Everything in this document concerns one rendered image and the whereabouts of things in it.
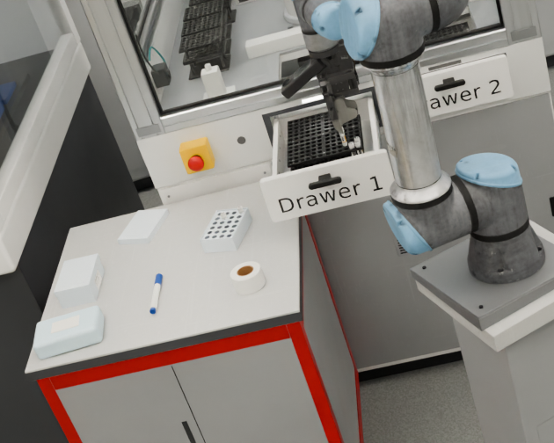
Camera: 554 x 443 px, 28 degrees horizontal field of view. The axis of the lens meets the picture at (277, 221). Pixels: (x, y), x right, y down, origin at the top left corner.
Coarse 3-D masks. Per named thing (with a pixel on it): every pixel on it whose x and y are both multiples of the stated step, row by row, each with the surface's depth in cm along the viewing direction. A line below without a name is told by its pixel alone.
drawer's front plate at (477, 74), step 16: (464, 64) 264; (480, 64) 262; (496, 64) 262; (432, 80) 265; (480, 80) 265; (432, 96) 267; (480, 96) 267; (496, 96) 267; (512, 96) 267; (432, 112) 269; (448, 112) 269
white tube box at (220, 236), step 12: (216, 216) 264; (228, 216) 263; (240, 216) 262; (216, 228) 260; (228, 228) 258; (240, 228) 258; (204, 240) 256; (216, 240) 255; (228, 240) 254; (240, 240) 258
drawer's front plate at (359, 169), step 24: (312, 168) 243; (336, 168) 242; (360, 168) 242; (384, 168) 242; (264, 192) 246; (288, 192) 246; (312, 192) 246; (336, 192) 246; (360, 192) 245; (384, 192) 245; (288, 216) 249
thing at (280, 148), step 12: (324, 108) 274; (360, 108) 273; (372, 108) 266; (276, 120) 275; (288, 120) 276; (372, 120) 261; (276, 132) 270; (372, 132) 256; (276, 144) 265; (372, 144) 263; (276, 156) 260; (276, 168) 255; (288, 168) 265
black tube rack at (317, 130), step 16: (288, 128) 268; (304, 128) 266; (320, 128) 264; (352, 128) 260; (288, 144) 262; (304, 144) 259; (320, 144) 258; (336, 144) 255; (288, 160) 256; (320, 160) 257
